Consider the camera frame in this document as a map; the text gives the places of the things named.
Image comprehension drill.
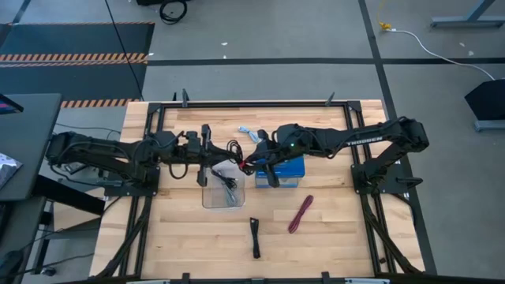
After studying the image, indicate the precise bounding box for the long black floor cable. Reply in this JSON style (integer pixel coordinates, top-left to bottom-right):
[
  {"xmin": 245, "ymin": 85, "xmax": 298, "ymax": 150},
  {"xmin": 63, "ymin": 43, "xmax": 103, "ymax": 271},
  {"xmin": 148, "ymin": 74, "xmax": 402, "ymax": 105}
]
[{"xmin": 103, "ymin": 0, "xmax": 144, "ymax": 102}]

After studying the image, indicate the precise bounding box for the yellow floor cable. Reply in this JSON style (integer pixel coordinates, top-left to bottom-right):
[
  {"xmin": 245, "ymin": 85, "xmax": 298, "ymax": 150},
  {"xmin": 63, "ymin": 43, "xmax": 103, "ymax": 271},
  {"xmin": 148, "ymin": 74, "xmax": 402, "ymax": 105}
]
[{"xmin": 376, "ymin": 0, "xmax": 393, "ymax": 32}]

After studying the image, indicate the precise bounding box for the white floor cable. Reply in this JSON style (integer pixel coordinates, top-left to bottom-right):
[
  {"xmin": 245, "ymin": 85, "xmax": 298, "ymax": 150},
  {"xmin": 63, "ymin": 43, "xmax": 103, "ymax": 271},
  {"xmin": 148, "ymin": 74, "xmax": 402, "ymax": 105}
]
[{"xmin": 384, "ymin": 27, "xmax": 496, "ymax": 82}]

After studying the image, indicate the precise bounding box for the magenta braided cable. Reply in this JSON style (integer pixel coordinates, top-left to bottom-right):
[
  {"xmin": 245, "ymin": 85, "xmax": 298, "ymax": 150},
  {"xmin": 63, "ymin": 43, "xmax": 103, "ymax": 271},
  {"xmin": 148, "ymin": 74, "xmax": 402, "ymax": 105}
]
[{"xmin": 287, "ymin": 194, "xmax": 315, "ymax": 234}]

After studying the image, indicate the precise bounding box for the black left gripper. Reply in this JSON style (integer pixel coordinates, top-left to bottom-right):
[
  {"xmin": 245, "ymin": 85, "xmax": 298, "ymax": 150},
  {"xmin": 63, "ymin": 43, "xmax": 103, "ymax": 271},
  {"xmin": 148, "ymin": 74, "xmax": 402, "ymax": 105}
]
[{"xmin": 185, "ymin": 124, "xmax": 243, "ymax": 188}]

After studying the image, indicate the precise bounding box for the black angular panel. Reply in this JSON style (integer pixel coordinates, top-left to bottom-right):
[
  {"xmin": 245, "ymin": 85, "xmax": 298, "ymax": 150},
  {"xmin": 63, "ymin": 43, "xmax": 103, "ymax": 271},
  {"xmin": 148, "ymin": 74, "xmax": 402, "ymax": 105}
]
[{"xmin": 464, "ymin": 78, "xmax": 505, "ymax": 121}]

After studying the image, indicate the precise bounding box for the grey metal table foot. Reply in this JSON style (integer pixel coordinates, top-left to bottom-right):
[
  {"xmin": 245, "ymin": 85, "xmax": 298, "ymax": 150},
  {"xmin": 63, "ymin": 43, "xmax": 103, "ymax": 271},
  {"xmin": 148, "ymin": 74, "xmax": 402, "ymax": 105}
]
[{"xmin": 429, "ymin": 0, "xmax": 505, "ymax": 28}]

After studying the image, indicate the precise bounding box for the dark computer monitor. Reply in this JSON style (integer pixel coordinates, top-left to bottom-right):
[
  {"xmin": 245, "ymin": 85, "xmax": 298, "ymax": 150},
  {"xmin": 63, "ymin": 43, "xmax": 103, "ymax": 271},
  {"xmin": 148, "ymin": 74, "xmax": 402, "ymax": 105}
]
[{"xmin": 0, "ymin": 93, "xmax": 24, "ymax": 116}]

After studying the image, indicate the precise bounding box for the grey metal stand foot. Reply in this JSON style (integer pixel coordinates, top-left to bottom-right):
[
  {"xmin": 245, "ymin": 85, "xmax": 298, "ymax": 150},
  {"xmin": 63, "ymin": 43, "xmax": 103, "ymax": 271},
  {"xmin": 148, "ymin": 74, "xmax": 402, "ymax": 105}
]
[{"xmin": 473, "ymin": 119, "xmax": 505, "ymax": 133}]

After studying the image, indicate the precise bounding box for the black desk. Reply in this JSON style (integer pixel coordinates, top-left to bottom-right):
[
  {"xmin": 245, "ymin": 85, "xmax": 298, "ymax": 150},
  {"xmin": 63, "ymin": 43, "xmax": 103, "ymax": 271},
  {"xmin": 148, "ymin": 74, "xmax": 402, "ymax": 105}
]
[{"xmin": 0, "ymin": 93, "xmax": 63, "ymax": 203}]

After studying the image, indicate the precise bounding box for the white coiled cable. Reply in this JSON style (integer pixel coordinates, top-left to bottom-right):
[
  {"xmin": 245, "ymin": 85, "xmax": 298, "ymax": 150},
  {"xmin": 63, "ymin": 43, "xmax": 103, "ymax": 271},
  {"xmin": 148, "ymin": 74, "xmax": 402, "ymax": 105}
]
[{"xmin": 238, "ymin": 125, "xmax": 262, "ymax": 144}]

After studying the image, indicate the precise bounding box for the black coiled floor cable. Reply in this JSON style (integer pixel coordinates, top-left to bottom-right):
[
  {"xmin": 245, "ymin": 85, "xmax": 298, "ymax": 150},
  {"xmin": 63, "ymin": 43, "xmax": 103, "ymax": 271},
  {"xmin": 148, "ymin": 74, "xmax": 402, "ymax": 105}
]
[{"xmin": 159, "ymin": 0, "xmax": 189, "ymax": 26}]

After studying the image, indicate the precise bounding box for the silver foil bag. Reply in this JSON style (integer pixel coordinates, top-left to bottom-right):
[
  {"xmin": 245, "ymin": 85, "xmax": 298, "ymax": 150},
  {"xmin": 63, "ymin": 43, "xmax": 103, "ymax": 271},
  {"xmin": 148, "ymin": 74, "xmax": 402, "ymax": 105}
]
[{"xmin": 0, "ymin": 152, "xmax": 24, "ymax": 191}]

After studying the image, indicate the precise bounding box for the black USB cable bundle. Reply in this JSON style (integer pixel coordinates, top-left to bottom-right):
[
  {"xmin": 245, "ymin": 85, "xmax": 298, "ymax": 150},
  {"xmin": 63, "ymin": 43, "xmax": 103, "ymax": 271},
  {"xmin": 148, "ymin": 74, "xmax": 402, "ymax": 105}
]
[{"xmin": 226, "ymin": 139, "xmax": 245, "ymax": 161}]

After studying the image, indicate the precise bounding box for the black mat with orange stripes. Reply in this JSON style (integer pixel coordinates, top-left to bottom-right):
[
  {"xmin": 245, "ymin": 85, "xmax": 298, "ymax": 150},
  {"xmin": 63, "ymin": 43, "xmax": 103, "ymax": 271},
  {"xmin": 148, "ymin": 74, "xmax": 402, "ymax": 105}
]
[{"xmin": 0, "ymin": 21, "xmax": 155, "ymax": 110}]

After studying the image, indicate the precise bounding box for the black bundled cable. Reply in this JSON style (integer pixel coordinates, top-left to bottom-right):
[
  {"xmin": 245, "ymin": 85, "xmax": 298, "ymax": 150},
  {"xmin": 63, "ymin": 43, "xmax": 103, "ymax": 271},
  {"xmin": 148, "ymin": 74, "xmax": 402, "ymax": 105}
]
[{"xmin": 249, "ymin": 217, "xmax": 262, "ymax": 260}]

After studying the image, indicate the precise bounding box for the blue PlayStation cardboard box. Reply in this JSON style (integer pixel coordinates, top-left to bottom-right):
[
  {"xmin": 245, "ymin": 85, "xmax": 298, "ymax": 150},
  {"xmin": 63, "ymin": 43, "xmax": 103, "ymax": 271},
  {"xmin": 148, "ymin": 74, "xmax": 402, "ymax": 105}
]
[{"xmin": 254, "ymin": 155, "xmax": 306, "ymax": 189}]

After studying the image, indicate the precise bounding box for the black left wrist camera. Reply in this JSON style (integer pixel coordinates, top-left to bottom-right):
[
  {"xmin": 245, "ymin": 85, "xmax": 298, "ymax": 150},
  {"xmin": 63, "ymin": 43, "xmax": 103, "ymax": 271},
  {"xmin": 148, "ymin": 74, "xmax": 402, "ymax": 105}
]
[{"xmin": 185, "ymin": 131, "xmax": 202, "ymax": 154}]

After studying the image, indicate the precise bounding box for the black metal table frame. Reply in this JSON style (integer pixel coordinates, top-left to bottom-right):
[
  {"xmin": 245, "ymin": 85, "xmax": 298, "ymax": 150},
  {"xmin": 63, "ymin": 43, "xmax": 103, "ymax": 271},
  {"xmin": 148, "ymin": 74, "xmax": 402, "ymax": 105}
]
[{"xmin": 92, "ymin": 88, "xmax": 439, "ymax": 284}]

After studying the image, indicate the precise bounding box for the grey cable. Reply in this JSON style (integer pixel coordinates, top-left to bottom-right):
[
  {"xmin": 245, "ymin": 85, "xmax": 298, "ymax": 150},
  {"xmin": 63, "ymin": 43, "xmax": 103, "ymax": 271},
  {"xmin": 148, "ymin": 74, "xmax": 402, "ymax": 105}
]
[{"xmin": 221, "ymin": 185, "xmax": 241, "ymax": 207}]

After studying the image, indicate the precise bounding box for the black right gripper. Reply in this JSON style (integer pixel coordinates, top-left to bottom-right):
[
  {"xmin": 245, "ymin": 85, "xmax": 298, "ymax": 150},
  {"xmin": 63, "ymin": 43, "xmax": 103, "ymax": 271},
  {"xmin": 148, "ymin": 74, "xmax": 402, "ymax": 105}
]
[{"xmin": 241, "ymin": 129, "xmax": 286, "ymax": 189}]

